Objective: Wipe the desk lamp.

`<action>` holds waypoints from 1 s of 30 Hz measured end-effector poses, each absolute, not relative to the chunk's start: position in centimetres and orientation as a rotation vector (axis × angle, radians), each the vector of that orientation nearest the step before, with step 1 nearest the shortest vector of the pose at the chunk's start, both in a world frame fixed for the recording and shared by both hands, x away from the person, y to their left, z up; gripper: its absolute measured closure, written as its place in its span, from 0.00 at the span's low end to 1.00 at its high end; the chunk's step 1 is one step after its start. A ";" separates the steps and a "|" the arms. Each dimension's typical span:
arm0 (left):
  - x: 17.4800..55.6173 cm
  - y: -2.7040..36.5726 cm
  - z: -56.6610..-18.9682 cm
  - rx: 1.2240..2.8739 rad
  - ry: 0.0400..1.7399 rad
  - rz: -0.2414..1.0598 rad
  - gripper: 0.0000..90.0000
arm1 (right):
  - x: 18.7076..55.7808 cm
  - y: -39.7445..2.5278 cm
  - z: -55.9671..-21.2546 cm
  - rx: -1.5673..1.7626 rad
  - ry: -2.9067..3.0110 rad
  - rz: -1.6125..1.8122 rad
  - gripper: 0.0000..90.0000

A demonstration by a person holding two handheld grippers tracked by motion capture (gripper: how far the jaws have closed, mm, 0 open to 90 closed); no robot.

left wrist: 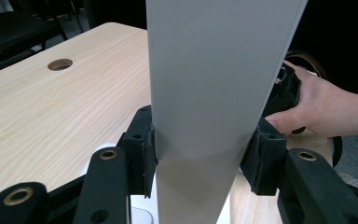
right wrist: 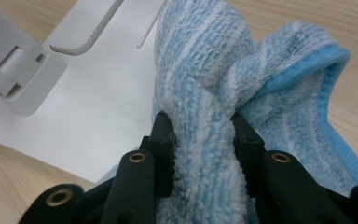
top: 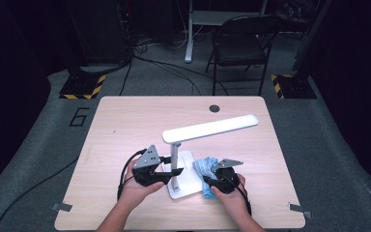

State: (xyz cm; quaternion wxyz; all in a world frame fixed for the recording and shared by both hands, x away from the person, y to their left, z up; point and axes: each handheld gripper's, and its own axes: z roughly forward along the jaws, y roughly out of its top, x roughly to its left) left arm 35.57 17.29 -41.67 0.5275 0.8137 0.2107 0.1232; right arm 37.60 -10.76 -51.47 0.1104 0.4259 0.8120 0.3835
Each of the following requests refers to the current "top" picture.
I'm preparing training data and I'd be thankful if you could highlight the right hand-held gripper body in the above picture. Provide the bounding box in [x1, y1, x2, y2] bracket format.
[215, 158, 244, 195]

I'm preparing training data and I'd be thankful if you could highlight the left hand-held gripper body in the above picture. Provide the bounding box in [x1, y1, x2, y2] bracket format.
[132, 144, 171, 188]

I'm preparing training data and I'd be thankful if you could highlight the blue striped cloth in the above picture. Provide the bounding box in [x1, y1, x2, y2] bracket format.
[192, 156, 221, 200]

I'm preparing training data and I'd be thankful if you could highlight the white desk lamp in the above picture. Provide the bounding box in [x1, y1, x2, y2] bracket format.
[161, 113, 259, 200]

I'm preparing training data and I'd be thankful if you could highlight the person's right hand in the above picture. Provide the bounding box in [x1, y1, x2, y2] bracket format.
[210, 173, 250, 216]

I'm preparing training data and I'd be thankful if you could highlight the person's left hand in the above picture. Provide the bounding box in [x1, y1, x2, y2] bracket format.
[119, 159, 165, 209]

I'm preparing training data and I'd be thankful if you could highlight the grey tape piece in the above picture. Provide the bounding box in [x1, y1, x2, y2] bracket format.
[51, 202, 73, 213]
[288, 202, 313, 219]

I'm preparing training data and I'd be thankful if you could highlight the black stand with striped base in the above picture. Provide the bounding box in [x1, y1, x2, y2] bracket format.
[58, 61, 106, 101]
[270, 0, 334, 100]

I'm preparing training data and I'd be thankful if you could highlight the black folding chair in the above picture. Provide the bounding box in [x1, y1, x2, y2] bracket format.
[205, 14, 283, 97]

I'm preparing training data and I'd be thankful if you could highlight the black equipment cabinet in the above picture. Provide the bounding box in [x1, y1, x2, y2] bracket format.
[64, 0, 133, 66]

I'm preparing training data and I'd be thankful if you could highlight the right hand-held gripper black cable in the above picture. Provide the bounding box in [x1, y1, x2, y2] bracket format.
[225, 175, 253, 217]

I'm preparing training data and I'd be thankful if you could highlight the hand-held gripper black cable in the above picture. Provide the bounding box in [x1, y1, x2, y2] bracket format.
[225, 175, 253, 217]
[117, 148, 148, 201]

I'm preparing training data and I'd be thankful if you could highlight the left hand-held gripper black cable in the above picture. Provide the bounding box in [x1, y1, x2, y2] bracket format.
[117, 148, 148, 201]

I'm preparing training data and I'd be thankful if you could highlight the short black floor cable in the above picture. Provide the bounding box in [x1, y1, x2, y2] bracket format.
[119, 59, 133, 97]

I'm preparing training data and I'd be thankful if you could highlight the long thin black floor cable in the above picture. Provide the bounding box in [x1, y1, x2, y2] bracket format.
[131, 55, 230, 97]

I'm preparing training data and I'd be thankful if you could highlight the white metal desk frame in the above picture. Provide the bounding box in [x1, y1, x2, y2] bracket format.
[184, 0, 269, 64]

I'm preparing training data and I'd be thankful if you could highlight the thick black floor cable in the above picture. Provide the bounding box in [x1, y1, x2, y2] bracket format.
[0, 157, 79, 232]

